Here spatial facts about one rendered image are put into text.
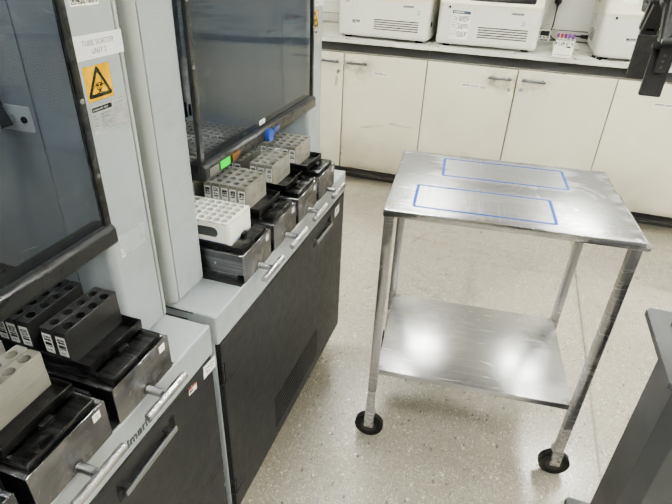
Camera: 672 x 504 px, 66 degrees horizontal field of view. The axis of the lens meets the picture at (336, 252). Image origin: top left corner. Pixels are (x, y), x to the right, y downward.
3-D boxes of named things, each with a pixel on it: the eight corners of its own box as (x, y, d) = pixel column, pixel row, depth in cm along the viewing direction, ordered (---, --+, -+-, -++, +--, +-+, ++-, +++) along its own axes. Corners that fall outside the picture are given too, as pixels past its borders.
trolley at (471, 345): (353, 434, 168) (371, 207, 126) (376, 344, 207) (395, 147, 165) (568, 479, 156) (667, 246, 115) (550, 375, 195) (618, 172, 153)
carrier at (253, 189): (259, 192, 132) (258, 170, 129) (266, 193, 131) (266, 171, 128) (238, 211, 122) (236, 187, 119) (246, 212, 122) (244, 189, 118)
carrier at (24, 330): (80, 309, 88) (72, 279, 85) (90, 311, 87) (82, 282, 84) (25, 352, 78) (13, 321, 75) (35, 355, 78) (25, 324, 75)
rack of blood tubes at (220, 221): (114, 225, 117) (109, 201, 114) (141, 208, 125) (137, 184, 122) (230, 251, 110) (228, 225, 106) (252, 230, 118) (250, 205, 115)
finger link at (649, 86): (676, 47, 75) (677, 48, 74) (658, 96, 79) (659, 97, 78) (653, 45, 76) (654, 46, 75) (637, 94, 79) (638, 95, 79)
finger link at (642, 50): (639, 34, 86) (638, 34, 87) (625, 77, 90) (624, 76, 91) (658, 36, 86) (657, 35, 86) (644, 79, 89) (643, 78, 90)
